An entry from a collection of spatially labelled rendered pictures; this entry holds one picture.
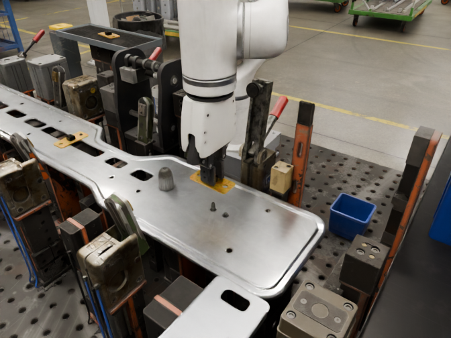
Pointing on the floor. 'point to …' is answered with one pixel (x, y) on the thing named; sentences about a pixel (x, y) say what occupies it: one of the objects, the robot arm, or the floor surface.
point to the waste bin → (131, 23)
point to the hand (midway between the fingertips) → (212, 170)
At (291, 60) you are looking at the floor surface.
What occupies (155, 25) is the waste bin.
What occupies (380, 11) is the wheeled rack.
